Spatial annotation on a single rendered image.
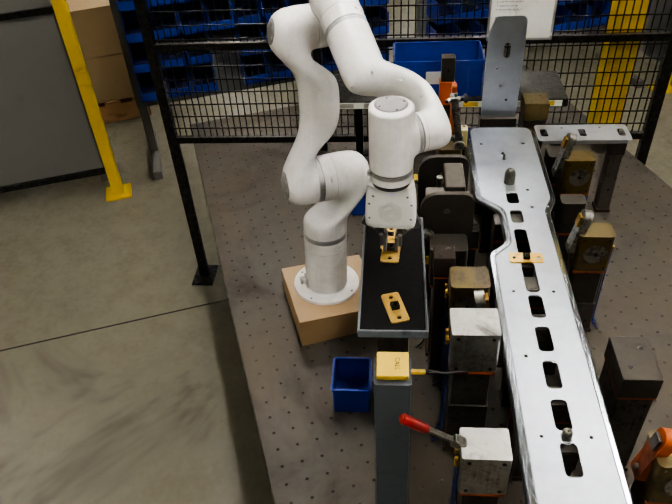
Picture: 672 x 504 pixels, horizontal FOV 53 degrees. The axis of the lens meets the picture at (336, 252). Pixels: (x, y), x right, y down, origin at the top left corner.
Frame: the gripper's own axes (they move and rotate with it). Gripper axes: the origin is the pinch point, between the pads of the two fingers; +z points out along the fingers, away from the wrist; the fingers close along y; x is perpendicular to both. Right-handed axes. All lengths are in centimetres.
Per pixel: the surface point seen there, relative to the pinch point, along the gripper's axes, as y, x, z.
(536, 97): 39, 100, 18
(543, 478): 31, -37, 24
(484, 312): 20.2, -6.5, 12.8
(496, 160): 26, 70, 24
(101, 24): -198, 263, 62
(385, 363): 1.3, -26.7, 7.8
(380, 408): 0.7, -30.3, 16.8
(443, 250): 11.1, 14.2, 14.0
